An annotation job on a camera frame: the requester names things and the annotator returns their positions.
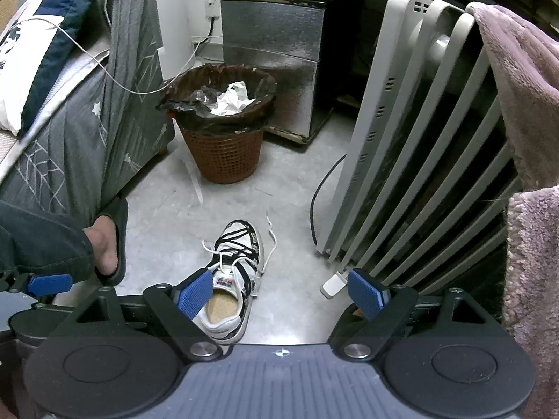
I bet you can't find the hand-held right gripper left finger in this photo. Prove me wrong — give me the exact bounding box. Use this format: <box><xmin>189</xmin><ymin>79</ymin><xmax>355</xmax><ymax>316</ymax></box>
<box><xmin>46</xmin><ymin>268</ymin><xmax>223</xmax><ymax>364</ymax></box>

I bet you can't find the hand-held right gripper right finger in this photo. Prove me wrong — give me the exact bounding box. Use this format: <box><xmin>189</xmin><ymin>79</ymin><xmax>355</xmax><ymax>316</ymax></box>
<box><xmin>331</xmin><ymin>268</ymin><xmax>516</xmax><ymax>364</ymax></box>

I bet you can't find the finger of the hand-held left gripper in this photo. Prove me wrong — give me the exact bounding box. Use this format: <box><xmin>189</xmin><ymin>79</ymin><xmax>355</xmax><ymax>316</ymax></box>
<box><xmin>0</xmin><ymin>272</ymin><xmax>73</xmax><ymax>294</ymax></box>

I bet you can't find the white shoelace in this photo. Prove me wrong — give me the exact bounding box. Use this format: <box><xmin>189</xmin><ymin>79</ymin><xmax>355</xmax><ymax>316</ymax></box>
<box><xmin>202</xmin><ymin>212</ymin><xmax>278</xmax><ymax>284</ymax></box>

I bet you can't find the white and black sneaker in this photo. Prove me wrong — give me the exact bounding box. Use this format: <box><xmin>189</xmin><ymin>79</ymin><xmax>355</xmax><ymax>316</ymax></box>
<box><xmin>192</xmin><ymin>220</ymin><xmax>265</xmax><ymax>345</ymax></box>

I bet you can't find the white power plug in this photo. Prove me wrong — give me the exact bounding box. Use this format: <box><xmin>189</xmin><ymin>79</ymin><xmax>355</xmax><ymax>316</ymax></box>
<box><xmin>321</xmin><ymin>271</ymin><xmax>350</xmax><ymax>300</ymax></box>

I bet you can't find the person's trouser leg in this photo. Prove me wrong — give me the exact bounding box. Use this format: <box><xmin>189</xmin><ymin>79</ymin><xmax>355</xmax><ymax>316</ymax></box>
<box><xmin>0</xmin><ymin>201</ymin><xmax>94</xmax><ymax>280</ymax></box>

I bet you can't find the black shoelace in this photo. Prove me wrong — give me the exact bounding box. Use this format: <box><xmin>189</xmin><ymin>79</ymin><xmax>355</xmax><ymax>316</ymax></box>
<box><xmin>215</xmin><ymin>222</ymin><xmax>263</xmax><ymax>250</ymax></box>

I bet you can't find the dark slipper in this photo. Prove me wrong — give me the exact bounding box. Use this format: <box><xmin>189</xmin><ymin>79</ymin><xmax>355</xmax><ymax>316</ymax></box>
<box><xmin>89</xmin><ymin>196</ymin><xmax>129</xmax><ymax>288</ymax></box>

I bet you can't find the brown plastic wastebasket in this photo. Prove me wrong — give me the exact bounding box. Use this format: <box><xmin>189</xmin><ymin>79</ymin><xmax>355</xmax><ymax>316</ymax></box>
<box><xmin>164</xmin><ymin>65</ymin><xmax>278</xmax><ymax>184</ymax></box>

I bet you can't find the pink fluffy towel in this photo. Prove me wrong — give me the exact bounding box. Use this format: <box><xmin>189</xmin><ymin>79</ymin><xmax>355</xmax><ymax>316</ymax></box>
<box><xmin>502</xmin><ymin>185</ymin><xmax>559</xmax><ymax>376</ymax></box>

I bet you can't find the white oil radiator heater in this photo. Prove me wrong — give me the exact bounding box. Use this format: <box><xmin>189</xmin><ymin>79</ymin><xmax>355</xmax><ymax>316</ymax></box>
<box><xmin>314</xmin><ymin>0</ymin><xmax>525</xmax><ymax>297</ymax></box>

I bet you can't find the dark trash bag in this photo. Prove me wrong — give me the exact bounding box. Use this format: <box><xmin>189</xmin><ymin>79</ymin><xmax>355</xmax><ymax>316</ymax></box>
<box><xmin>158</xmin><ymin>65</ymin><xmax>278</xmax><ymax>134</ymax></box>

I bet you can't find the crumpled white paper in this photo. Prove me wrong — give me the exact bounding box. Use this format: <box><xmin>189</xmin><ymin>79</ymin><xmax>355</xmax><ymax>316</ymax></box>
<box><xmin>210</xmin><ymin>81</ymin><xmax>258</xmax><ymax>118</ymax></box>

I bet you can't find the grey star-print bed sheet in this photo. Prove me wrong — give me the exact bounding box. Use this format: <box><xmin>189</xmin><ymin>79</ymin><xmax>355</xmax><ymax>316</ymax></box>
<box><xmin>0</xmin><ymin>0</ymin><xmax>175</xmax><ymax>228</ymax></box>

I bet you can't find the mauve fleece blanket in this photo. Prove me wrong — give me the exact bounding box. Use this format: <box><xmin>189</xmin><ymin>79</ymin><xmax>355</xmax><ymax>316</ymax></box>
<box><xmin>465</xmin><ymin>2</ymin><xmax>559</xmax><ymax>189</ymax></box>

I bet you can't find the white navy pillow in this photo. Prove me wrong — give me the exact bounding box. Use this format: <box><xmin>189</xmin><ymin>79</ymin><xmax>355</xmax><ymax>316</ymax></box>
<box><xmin>0</xmin><ymin>0</ymin><xmax>123</xmax><ymax>136</ymax></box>

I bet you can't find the silver cabinet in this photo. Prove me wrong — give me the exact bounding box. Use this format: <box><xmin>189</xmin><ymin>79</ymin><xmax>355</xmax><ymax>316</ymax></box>
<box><xmin>218</xmin><ymin>0</ymin><xmax>365</xmax><ymax>145</ymax></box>

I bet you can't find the black power cable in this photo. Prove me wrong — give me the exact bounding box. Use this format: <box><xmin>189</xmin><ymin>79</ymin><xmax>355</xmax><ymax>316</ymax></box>
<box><xmin>310</xmin><ymin>155</ymin><xmax>350</xmax><ymax>246</ymax></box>

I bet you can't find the white charging cable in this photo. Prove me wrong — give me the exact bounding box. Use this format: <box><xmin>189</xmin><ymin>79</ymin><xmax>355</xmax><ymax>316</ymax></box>
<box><xmin>0</xmin><ymin>0</ymin><xmax>239</xmax><ymax>95</ymax></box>

